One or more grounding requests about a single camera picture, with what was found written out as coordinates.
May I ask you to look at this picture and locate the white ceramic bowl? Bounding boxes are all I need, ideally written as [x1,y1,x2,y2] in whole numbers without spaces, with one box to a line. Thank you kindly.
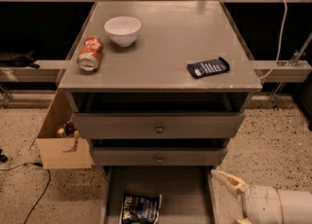
[104,17,141,47]

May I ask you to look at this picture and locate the grey drawer cabinet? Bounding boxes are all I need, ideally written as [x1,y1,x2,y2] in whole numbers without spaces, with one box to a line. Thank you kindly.
[58,0,263,224]

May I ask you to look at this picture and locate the middle grey drawer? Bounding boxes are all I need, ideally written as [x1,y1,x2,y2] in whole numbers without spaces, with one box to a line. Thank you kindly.
[93,147,227,167]

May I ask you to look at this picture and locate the items inside cardboard box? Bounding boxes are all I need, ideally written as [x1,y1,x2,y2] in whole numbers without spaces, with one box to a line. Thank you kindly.
[56,120,80,153]

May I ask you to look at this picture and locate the top grey drawer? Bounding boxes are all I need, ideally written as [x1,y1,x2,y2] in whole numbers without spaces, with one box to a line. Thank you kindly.
[72,113,245,139]

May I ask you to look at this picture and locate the blue chip bag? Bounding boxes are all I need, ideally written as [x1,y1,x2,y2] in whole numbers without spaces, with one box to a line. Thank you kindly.
[119,193,163,224]

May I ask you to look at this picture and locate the grey drawer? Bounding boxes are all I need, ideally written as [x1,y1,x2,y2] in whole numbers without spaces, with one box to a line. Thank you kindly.
[93,147,227,167]
[72,113,245,139]
[99,167,218,224]

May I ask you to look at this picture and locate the cardboard box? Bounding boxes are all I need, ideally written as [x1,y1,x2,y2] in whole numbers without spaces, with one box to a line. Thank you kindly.
[36,92,94,169]

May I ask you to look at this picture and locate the bottom grey drawer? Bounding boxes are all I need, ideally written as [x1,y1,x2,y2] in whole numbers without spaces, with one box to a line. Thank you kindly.
[99,167,218,224]

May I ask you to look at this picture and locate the black floor cable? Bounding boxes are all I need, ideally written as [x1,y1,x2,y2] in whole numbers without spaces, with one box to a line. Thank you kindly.
[0,161,52,224]

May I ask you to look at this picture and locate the white hanging cable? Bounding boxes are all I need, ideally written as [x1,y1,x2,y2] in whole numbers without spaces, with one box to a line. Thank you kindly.
[258,0,290,81]

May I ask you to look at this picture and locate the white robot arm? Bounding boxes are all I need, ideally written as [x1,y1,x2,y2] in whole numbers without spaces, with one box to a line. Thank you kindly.
[211,169,312,224]

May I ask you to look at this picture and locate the black object on shelf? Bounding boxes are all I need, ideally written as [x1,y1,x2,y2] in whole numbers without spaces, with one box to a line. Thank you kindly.
[0,52,39,69]

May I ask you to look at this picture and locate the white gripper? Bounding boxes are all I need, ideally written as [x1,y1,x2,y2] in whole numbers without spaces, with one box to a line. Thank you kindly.
[211,169,283,224]

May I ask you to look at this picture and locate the dark blue snack bar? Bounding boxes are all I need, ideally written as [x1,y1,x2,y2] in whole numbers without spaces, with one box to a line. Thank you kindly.
[187,56,230,79]

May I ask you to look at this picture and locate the orange soda can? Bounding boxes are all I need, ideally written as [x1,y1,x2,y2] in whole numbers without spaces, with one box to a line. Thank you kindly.
[77,36,103,72]

